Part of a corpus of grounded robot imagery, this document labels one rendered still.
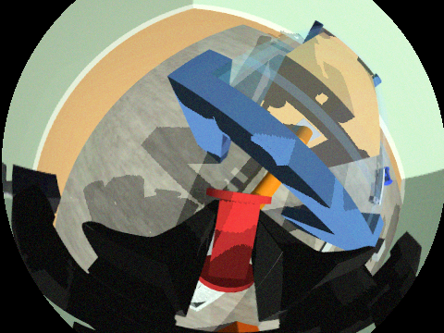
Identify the clear-panelled rack with blue frame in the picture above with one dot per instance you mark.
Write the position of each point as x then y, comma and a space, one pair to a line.
325, 92

